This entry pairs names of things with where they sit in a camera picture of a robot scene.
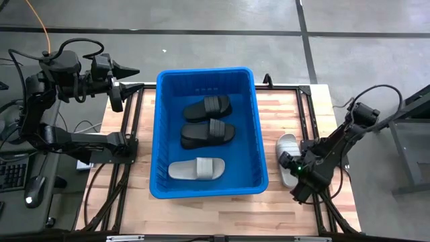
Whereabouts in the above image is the black keyboard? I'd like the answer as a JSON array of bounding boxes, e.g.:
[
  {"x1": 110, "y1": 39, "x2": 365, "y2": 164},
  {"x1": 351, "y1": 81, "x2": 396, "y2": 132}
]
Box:
[{"x1": 0, "y1": 154, "x2": 30, "y2": 193}]

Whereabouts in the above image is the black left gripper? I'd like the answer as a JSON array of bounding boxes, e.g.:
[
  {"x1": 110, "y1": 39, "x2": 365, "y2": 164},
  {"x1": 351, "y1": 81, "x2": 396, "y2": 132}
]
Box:
[{"x1": 87, "y1": 53, "x2": 145, "y2": 114}]

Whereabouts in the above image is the blue plastic bin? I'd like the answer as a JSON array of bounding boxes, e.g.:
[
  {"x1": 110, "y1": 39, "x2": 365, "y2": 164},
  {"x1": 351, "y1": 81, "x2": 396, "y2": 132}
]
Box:
[{"x1": 148, "y1": 66, "x2": 269, "y2": 200}]

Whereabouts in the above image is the thin white cable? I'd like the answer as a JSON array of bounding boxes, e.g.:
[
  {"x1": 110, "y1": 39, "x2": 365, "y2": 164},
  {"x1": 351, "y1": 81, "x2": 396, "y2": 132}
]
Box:
[{"x1": 73, "y1": 120, "x2": 102, "y2": 134}]

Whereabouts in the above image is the dark metal stand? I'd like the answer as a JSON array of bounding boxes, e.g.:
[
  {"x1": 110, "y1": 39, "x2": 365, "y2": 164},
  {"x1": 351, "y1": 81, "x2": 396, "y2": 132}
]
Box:
[{"x1": 391, "y1": 83, "x2": 430, "y2": 198}]

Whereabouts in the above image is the black metal table frame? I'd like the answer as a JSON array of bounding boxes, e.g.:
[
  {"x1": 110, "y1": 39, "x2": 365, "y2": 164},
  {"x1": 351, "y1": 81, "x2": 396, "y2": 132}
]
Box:
[{"x1": 76, "y1": 83, "x2": 362, "y2": 242}]

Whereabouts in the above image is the black computer mouse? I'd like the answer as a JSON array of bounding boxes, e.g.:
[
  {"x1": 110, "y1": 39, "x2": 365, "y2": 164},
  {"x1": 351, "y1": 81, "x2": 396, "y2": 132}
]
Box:
[{"x1": 24, "y1": 175, "x2": 47, "y2": 210}]

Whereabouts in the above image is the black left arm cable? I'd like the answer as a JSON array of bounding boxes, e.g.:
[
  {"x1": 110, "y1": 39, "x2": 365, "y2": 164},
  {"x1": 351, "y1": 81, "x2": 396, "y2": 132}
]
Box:
[{"x1": 8, "y1": 38, "x2": 105, "y2": 102}]

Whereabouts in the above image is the silver metal bracket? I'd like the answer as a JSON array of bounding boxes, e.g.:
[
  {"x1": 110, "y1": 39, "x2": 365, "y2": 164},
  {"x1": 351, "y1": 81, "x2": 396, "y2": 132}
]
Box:
[
  {"x1": 294, "y1": 236, "x2": 333, "y2": 242},
  {"x1": 106, "y1": 235, "x2": 145, "y2": 242}
]

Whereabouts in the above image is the white box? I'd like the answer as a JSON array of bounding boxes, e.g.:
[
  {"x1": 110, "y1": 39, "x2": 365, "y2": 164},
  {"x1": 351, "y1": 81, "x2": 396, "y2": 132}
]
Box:
[{"x1": 76, "y1": 160, "x2": 95, "y2": 171}]

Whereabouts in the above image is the grey side desk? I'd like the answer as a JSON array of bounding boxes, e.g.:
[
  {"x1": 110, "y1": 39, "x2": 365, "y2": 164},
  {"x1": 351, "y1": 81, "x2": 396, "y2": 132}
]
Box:
[{"x1": 0, "y1": 63, "x2": 70, "y2": 236}]

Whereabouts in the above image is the yellow orange cable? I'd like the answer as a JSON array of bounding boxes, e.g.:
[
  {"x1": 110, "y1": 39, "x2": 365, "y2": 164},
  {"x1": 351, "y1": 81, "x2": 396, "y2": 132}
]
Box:
[{"x1": 25, "y1": 0, "x2": 52, "y2": 54}]

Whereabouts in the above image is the light grey slide sandal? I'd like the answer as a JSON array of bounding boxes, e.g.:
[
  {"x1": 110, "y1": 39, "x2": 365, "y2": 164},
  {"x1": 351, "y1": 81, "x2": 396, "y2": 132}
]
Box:
[
  {"x1": 167, "y1": 157, "x2": 226, "y2": 181},
  {"x1": 275, "y1": 133, "x2": 302, "y2": 189}
]

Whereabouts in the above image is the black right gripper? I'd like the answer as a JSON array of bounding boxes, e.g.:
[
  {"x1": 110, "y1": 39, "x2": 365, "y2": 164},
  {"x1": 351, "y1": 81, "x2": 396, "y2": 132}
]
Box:
[{"x1": 277, "y1": 150, "x2": 332, "y2": 204}]

